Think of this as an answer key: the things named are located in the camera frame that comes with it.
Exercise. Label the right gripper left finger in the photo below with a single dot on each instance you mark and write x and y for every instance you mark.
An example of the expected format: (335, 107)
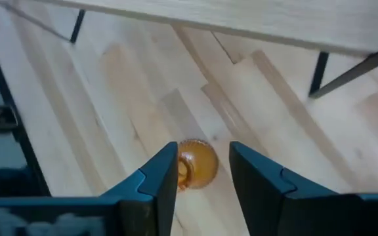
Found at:
(149, 200)

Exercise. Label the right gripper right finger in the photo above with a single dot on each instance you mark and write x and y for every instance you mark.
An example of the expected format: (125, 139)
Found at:
(261, 200)

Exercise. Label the amber ribbed glass candle holder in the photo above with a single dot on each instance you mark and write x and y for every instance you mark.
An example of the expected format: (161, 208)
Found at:
(200, 164)

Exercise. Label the wooden shelf riser black legs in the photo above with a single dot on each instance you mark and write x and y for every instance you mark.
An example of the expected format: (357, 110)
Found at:
(241, 16)

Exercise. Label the black metal table frame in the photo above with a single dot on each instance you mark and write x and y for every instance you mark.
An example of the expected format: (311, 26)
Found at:
(21, 137)

